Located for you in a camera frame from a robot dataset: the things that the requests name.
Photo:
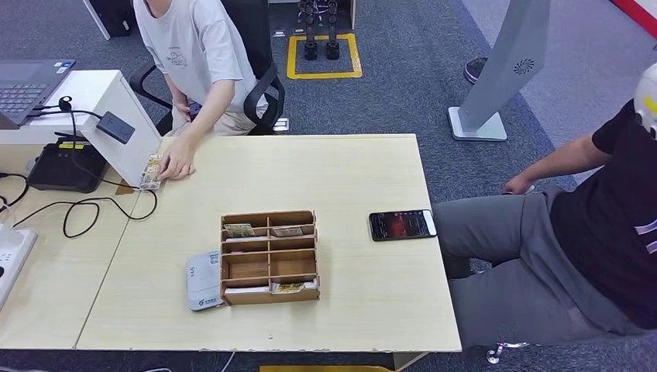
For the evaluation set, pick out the person's right hand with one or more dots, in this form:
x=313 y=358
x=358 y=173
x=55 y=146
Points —
x=183 y=107
x=518 y=184

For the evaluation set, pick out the person's left hand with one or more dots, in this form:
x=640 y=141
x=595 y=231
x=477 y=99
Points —
x=178 y=160

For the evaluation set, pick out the black handheld phone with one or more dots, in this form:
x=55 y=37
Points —
x=195 y=110

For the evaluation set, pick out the person's right forearm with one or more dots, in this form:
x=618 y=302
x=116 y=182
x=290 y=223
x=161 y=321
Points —
x=564 y=159
x=177 y=90

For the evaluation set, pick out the person's left forearm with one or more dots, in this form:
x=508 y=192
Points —
x=210 y=115

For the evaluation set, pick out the person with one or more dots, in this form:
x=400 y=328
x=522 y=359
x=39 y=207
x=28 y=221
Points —
x=195 y=46
x=564 y=256

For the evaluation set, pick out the patterned key card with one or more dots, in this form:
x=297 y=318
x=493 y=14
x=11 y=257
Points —
x=288 y=288
x=239 y=231
x=287 y=231

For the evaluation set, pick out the grey card reader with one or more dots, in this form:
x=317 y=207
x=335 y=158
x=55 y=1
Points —
x=202 y=282

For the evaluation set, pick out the white card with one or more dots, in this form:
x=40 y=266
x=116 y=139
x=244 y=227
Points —
x=246 y=290

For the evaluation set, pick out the stack of patterned cards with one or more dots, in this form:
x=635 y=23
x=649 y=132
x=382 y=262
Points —
x=153 y=164

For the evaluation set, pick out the brown cardboard piece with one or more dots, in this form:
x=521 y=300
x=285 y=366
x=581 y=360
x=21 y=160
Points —
x=124 y=188

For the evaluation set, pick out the black power adapter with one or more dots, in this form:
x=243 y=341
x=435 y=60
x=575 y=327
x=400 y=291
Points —
x=115 y=127

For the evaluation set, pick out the black office chair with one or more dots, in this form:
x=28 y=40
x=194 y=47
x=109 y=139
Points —
x=256 y=97

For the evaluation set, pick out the white desk riser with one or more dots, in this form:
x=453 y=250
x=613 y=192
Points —
x=97 y=87

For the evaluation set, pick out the small white floor label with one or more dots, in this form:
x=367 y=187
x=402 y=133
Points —
x=278 y=33
x=282 y=125

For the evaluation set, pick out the black cabinet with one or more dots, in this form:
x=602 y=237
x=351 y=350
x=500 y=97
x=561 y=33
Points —
x=118 y=15

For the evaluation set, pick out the black box device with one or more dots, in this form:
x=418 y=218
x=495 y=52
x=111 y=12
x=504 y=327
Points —
x=67 y=169

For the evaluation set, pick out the dark shoe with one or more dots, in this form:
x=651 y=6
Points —
x=475 y=70

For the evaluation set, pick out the white desk panel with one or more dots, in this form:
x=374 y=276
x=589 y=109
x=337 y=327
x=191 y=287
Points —
x=96 y=20

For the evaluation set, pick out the black smartphone with white end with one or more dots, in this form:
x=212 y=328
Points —
x=400 y=225

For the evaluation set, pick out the grey kiosk stand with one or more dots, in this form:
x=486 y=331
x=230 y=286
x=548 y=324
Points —
x=510 y=56

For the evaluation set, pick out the black robot leg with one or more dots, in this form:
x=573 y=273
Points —
x=332 y=49
x=310 y=49

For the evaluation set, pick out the white headgear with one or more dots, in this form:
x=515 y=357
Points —
x=648 y=100

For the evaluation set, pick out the dark grey laptop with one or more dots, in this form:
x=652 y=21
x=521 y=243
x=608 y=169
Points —
x=25 y=87

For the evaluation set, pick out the wooden compartment organizer box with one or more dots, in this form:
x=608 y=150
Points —
x=269 y=298

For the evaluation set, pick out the white furniture leg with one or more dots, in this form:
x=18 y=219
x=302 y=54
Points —
x=353 y=13

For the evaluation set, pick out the white power strip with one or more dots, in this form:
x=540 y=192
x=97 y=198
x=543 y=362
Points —
x=13 y=262

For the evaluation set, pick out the white table leg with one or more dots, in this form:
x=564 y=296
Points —
x=408 y=362

